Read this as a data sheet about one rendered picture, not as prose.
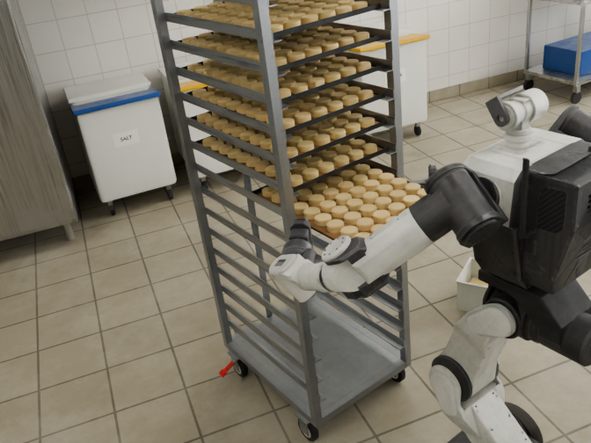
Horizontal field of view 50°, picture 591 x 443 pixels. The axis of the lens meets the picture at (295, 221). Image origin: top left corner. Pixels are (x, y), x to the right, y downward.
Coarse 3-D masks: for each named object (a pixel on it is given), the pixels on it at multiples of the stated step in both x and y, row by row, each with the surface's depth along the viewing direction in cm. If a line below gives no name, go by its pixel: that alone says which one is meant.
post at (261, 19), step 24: (264, 0) 160; (264, 24) 162; (264, 48) 164; (264, 72) 168; (288, 168) 182; (288, 192) 185; (288, 216) 188; (288, 240) 192; (312, 360) 215; (312, 384) 219; (312, 408) 225
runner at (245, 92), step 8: (184, 72) 214; (192, 72) 209; (200, 80) 207; (208, 80) 202; (216, 80) 198; (224, 88) 195; (232, 88) 191; (240, 88) 188; (248, 96) 186; (256, 96) 182; (264, 96) 179
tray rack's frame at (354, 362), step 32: (160, 0) 206; (160, 32) 210; (192, 160) 233; (192, 192) 240; (224, 320) 267; (320, 320) 279; (352, 320) 276; (256, 352) 265; (320, 352) 260; (352, 352) 258; (384, 352) 256; (288, 384) 246; (320, 384) 244; (352, 384) 242
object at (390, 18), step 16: (384, 16) 189; (400, 96) 200; (400, 112) 202; (400, 128) 205; (400, 144) 207; (400, 160) 209; (400, 176) 212; (400, 272) 230; (400, 336) 245; (400, 352) 250
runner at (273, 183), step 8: (192, 144) 231; (200, 144) 226; (208, 152) 222; (216, 152) 217; (224, 160) 214; (232, 160) 209; (240, 168) 207; (248, 168) 203; (256, 176) 200; (264, 176) 196; (272, 184) 194; (296, 192) 189
